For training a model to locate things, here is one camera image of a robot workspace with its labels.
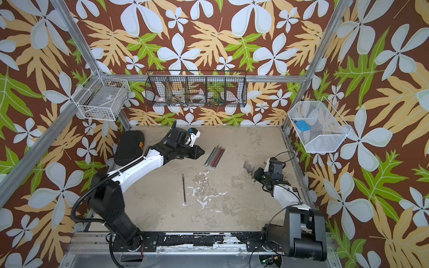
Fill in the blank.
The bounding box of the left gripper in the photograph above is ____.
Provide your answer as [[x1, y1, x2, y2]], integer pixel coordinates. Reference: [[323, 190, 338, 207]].
[[175, 143, 206, 160]]

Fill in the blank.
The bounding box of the teal green pencil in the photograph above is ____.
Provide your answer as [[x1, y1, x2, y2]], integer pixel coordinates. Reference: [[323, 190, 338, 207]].
[[206, 145, 221, 168]]

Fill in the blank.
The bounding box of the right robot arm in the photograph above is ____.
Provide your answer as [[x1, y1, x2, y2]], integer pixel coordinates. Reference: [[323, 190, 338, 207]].
[[253, 157, 327, 261]]

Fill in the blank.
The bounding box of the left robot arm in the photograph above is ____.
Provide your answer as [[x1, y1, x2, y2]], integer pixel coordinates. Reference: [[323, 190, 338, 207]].
[[70, 125, 204, 250]]

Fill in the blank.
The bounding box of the blue object in basket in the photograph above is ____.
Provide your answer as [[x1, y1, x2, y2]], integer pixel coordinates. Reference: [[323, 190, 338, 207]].
[[295, 120, 311, 132]]

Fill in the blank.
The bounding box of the white mesh corner basket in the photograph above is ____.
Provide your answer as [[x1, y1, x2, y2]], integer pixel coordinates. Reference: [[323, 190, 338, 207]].
[[288, 98, 352, 154]]

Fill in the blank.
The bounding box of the black plastic tool case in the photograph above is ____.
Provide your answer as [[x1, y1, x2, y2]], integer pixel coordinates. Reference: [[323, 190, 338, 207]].
[[114, 131, 145, 166]]

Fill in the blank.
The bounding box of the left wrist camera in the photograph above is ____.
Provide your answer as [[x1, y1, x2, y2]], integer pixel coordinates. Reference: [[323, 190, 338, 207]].
[[186, 128, 201, 147]]

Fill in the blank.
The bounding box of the black wire basket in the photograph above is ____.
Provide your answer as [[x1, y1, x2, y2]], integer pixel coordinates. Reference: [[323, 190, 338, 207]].
[[143, 70, 248, 107]]

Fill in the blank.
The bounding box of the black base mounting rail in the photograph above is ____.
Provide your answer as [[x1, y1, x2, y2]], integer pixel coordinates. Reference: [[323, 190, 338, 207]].
[[136, 231, 282, 253]]

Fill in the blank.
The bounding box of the white wire basket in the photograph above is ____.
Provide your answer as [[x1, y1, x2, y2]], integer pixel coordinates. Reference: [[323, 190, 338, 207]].
[[75, 77, 130, 121]]

